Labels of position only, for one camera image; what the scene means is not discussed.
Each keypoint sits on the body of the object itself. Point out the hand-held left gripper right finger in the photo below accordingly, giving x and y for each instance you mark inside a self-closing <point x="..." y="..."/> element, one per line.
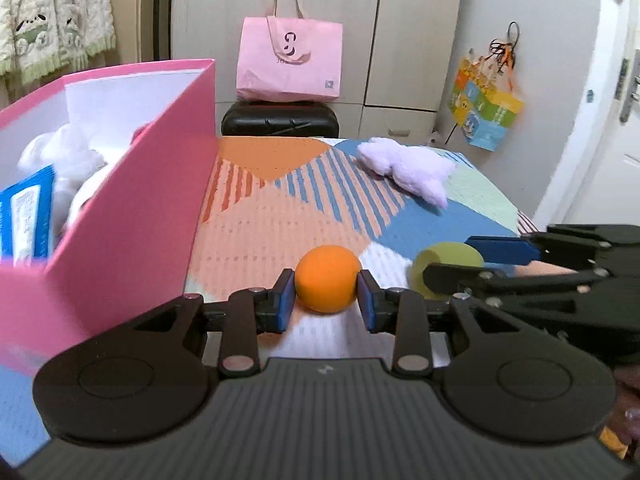
<point x="366" y="305"/>

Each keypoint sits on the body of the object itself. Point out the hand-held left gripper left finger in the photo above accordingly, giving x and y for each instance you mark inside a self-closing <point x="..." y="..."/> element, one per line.
<point x="285" y="302"/>

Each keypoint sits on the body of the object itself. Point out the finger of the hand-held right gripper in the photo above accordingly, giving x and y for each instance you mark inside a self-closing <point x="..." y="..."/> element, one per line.
<point x="450" y="277"/>
<point x="500" y="250"/>

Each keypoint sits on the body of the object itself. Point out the yellow-green ball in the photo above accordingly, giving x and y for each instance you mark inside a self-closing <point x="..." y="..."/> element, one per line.
<point x="445" y="255"/>

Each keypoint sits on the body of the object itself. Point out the orange ball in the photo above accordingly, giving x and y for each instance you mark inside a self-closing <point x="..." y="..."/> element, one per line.
<point x="327" y="275"/>

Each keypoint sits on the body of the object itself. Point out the pink cardboard box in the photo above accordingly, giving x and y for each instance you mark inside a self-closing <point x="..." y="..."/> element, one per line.
<point x="135" y="210"/>

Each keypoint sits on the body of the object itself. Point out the blue plastic packet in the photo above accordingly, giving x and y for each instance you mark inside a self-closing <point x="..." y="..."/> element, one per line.
<point x="27" y="215"/>

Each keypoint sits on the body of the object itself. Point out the person's right hand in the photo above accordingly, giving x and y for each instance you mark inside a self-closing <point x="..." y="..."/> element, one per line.
<point x="631" y="412"/>

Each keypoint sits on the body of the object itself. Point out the patchwork knitted blanket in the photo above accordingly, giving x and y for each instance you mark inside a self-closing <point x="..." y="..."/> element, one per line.
<point x="310" y="195"/>

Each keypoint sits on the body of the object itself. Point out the purple plush toy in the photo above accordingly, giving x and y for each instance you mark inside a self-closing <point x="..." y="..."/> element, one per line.
<point x="410" y="165"/>

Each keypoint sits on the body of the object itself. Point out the colourful paper gift bag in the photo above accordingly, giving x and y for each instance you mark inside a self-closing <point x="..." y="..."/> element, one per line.
<point x="482" y="110"/>

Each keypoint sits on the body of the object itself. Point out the white door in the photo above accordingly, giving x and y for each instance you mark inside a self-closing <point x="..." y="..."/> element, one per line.
<point x="590" y="110"/>

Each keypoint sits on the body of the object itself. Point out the black suitcase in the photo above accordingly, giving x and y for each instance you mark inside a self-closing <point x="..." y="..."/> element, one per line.
<point x="280" y="120"/>

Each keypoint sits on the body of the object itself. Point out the beige wardrobe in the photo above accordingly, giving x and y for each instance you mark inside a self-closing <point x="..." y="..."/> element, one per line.
<point x="410" y="35"/>

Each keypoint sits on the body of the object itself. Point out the pink tote bag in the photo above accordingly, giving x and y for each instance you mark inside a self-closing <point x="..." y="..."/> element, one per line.
<point x="290" y="60"/>

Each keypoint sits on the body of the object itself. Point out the cream fleece cardigan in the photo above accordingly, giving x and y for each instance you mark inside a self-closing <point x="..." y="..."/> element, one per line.
<point x="55" y="10"/>

